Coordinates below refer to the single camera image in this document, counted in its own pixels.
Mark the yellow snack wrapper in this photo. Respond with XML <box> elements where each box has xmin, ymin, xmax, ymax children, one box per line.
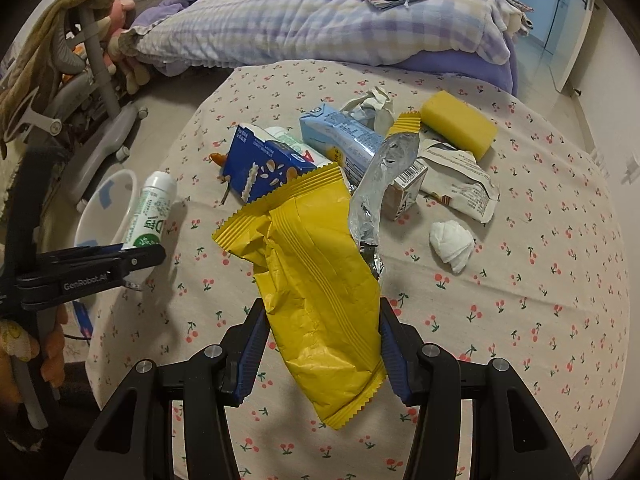
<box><xmin>213</xmin><ymin>164</ymin><xmax>386</xmax><ymax>430</ymax></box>

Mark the white tissue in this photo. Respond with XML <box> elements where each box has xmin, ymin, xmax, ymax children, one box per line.
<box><xmin>430</xmin><ymin>220</ymin><xmax>475</xmax><ymax>274</ymax></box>

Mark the white green yogurt bottle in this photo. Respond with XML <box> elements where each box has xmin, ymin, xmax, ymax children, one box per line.
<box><xmin>122</xmin><ymin>171</ymin><xmax>177</xmax><ymax>248</ymax></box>

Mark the silver foil wrapper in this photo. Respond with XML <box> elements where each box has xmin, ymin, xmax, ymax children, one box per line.
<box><xmin>348</xmin><ymin>132</ymin><xmax>420</xmax><ymax>280</ymax></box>

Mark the newspaper piece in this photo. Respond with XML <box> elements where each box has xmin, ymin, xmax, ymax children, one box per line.
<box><xmin>416</xmin><ymin>134</ymin><xmax>500</xmax><ymax>224</ymax></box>

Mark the dark blue cereal carton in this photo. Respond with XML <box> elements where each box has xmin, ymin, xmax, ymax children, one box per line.
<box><xmin>221</xmin><ymin>125</ymin><xmax>317</xmax><ymax>204</ymax></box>

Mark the orange carrot toy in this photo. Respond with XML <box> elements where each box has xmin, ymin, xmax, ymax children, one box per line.
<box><xmin>208</xmin><ymin>153</ymin><xmax>227</xmax><ymax>167</ymax></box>

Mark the light blue milk carton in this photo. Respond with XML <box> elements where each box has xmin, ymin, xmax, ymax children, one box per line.
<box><xmin>299</xmin><ymin>103</ymin><xmax>427</xmax><ymax>220</ymax></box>

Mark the white paper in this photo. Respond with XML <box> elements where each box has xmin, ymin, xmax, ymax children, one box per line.
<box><xmin>340</xmin><ymin>87</ymin><xmax>395</xmax><ymax>136</ymax></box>

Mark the white plastic trash bucket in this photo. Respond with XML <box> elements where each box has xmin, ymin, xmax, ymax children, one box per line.
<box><xmin>74</xmin><ymin>169</ymin><xmax>139</xmax><ymax>247</ymax></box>

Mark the left hand orange glove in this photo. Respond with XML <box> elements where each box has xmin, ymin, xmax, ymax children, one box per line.
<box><xmin>0</xmin><ymin>306</ymin><xmax>68</xmax><ymax>414</ymax></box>

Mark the brown plush blanket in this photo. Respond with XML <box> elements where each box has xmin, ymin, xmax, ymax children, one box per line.
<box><xmin>1</xmin><ymin>0</ymin><xmax>114</xmax><ymax>132</ymax></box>

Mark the yellow green sponge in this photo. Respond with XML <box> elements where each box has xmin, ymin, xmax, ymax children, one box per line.
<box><xmin>420</xmin><ymin>91</ymin><xmax>498</xmax><ymax>160</ymax></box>

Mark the pink plush toy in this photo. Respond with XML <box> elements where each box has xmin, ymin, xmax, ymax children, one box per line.
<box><xmin>102</xmin><ymin>0</ymin><xmax>151</xmax><ymax>96</ymax></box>

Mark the purple bed sheet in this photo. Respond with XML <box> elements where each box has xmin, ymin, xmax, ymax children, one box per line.
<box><xmin>127</xmin><ymin>3</ymin><xmax>518</xmax><ymax>94</ymax></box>

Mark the purple plaid quilt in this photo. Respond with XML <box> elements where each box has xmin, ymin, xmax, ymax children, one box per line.
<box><xmin>119</xmin><ymin>0</ymin><xmax>529</xmax><ymax>67</ymax></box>

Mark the white door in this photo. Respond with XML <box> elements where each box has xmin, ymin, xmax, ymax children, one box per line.
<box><xmin>549</xmin><ymin>0</ymin><xmax>596</xmax><ymax>93</ymax></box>

